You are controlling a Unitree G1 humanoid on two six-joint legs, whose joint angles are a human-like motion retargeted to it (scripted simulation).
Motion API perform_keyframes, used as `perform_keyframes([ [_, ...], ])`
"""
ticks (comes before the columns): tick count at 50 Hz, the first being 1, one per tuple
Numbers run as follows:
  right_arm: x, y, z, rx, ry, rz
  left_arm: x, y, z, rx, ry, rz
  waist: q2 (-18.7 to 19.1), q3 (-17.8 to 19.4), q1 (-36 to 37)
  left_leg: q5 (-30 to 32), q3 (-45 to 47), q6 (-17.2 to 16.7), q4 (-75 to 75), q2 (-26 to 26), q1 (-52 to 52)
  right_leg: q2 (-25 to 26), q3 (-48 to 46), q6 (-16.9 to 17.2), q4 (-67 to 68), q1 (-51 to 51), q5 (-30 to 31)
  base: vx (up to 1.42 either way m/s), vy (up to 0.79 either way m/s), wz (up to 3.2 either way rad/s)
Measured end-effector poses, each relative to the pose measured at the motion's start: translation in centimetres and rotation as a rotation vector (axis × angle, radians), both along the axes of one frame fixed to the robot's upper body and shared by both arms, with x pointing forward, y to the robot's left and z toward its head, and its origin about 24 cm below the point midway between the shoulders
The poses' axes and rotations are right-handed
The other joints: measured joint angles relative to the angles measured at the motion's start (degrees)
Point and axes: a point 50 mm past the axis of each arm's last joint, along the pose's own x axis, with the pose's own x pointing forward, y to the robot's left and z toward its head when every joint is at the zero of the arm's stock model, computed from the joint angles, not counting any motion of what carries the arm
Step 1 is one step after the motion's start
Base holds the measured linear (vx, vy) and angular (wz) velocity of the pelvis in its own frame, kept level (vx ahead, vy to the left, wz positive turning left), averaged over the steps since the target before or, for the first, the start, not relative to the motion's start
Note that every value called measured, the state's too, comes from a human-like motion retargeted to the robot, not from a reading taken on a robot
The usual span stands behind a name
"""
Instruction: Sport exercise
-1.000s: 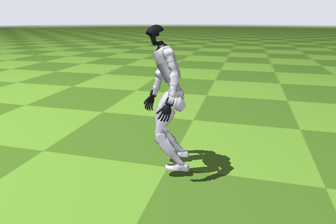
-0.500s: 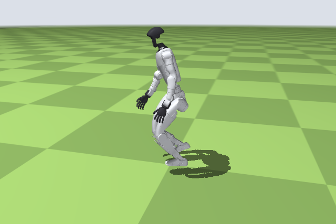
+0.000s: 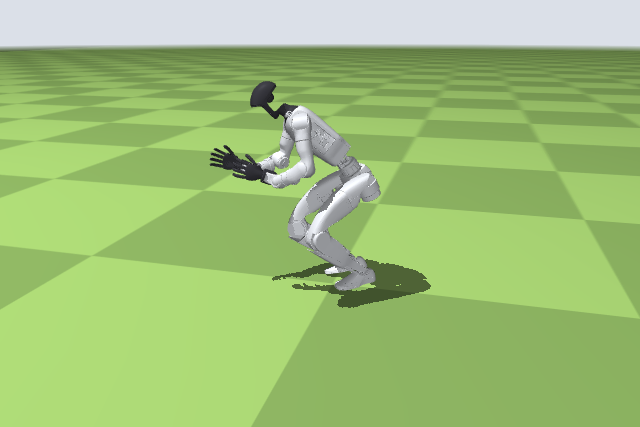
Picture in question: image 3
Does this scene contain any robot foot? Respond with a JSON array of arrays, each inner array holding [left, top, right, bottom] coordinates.
[[324, 256, 368, 274], [335, 268, 376, 291]]

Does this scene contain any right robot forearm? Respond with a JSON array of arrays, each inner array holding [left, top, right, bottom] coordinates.
[[241, 154, 275, 171]]

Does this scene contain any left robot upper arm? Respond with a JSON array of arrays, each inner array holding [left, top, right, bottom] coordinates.
[[291, 113, 315, 178]]

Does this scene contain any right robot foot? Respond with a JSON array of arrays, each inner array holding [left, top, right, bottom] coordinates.
[[324, 256, 368, 274]]

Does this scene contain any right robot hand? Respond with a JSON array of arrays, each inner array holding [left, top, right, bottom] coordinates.
[[210, 145, 252, 175]]

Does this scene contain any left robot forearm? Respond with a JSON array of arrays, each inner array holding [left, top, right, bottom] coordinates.
[[264, 162, 307, 189]]

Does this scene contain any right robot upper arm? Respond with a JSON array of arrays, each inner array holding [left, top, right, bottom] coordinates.
[[271, 119, 295, 169]]

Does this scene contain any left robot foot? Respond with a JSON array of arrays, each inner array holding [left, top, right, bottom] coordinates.
[[335, 268, 376, 291]]

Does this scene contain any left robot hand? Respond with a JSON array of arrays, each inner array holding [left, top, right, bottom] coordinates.
[[232, 154, 277, 185]]

